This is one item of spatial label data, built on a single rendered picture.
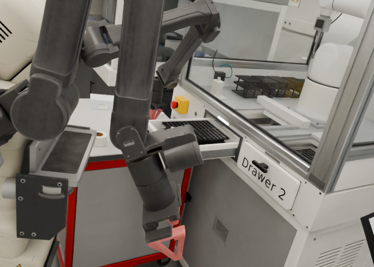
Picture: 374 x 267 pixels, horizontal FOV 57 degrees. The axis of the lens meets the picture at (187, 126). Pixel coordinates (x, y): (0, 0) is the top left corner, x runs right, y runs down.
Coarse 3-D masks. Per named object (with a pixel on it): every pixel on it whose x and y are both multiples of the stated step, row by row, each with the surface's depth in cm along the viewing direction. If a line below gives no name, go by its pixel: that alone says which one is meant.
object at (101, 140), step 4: (100, 132) 146; (104, 132) 147; (100, 136) 143; (104, 136) 144; (96, 140) 142; (100, 140) 142; (104, 140) 143; (96, 144) 142; (100, 144) 143; (104, 144) 144
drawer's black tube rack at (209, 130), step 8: (200, 120) 152; (200, 128) 144; (208, 128) 146; (216, 128) 147; (200, 136) 136; (208, 136) 138; (216, 136) 140; (224, 136) 140; (200, 144) 137; (208, 144) 138
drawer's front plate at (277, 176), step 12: (240, 156) 134; (252, 156) 128; (264, 156) 123; (240, 168) 135; (252, 168) 129; (276, 168) 118; (264, 180) 123; (276, 180) 118; (288, 180) 113; (276, 192) 118; (288, 192) 113; (288, 204) 114
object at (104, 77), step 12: (120, 0) 184; (120, 12) 187; (84, 72) 279; (96, 72) 221; (108, 72) 199; (84, 84) 281; (96, 84) 250; (108, 84) 201; (84, 96) 283; (168, 96) 227; (168, 108) 231
